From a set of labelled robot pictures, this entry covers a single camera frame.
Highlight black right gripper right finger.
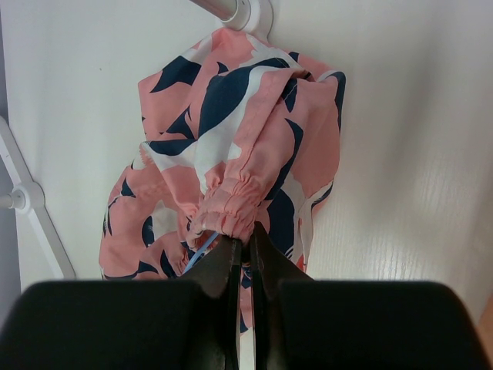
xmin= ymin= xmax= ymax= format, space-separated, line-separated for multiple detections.
xmin=250 ymin=224 xmax=491 ymax=369

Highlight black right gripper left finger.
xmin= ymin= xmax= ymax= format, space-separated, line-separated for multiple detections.
xmin=1 ymin=236 xmax=242 ymax=369

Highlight light blue wire hanger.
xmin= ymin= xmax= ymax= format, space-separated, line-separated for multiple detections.
xmin=182 ymin=232 xmax=219 ymax=274

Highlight pink patterned shorts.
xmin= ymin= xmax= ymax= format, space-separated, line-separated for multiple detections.
xmin=98 ymin=29 xmax=347 ymax=335

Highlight white and silver clothes rack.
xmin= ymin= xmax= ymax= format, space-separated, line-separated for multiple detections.
xmin=1 ymin=1 xmax=276 ymax=286

